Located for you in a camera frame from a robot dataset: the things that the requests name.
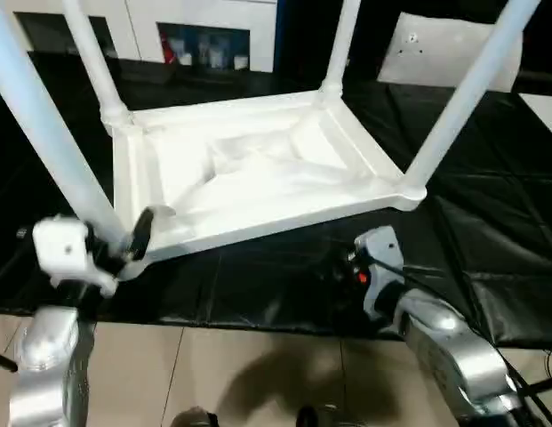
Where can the white plastic table top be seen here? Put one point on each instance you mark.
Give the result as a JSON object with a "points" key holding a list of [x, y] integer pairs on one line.
{"points": [[258, 187]]}

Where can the white plastic table leg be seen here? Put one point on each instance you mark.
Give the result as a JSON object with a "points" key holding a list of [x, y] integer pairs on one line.
{"points": [[340, 44], [93, 58], [44, 111], [471, 89]]}

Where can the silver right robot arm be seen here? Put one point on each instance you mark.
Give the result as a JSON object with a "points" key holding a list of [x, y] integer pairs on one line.
{"points": [[458, 347]]}

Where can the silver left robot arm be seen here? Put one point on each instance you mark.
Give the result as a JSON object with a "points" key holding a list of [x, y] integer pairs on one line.
{"points": [[49, 347]]}

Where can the black metal stand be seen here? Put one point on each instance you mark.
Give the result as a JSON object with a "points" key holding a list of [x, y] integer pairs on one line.
{"points": [[540, 386], [4, 360]]}

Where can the black work mat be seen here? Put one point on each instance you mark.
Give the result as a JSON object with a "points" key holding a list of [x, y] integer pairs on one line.
{"points": [[502, 200]]}

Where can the small white bottle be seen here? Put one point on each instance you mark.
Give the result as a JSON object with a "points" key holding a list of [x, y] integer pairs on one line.
{"points": [[185, 58], [242, 63]]}

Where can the black robot foot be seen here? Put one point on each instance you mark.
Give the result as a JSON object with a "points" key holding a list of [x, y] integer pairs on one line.
{"points": [[195, 418]]}

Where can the red packet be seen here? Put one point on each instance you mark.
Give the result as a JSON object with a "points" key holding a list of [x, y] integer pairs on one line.
{"points": [[168, 53]]}

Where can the white cabinet with glass doors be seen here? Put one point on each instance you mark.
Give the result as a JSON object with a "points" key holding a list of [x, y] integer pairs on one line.
{"points": [[138, 26]]}

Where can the white chair back panel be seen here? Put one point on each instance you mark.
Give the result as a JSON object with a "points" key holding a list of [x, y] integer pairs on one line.
{"points": [[418, 66]]}

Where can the black cabinet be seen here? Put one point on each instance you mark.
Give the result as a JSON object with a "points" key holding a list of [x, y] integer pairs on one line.
{"points": [[302, 35]]}

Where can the white sheet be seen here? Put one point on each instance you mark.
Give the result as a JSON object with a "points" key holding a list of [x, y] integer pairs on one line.
{"points": [[544, 109]]}

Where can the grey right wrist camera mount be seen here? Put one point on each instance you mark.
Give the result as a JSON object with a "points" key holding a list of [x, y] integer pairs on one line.
{"points": [[382, 244]]}

